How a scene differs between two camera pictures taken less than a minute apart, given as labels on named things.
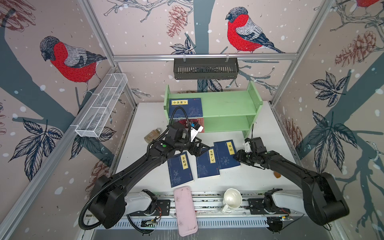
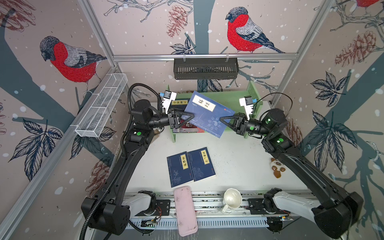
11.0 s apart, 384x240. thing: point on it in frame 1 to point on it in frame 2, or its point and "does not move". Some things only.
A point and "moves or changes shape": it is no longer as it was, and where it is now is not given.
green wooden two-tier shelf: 222,111 does not move
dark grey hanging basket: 206,68 does not move
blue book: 226,154 to 207,113
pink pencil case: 186,214 does not move
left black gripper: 198,152 to 174,124
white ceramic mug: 232,199 does not move
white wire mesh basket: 93,122 does not move
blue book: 179,170 does not move
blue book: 207,165 moves or changes shape
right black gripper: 239,156 to 243,126
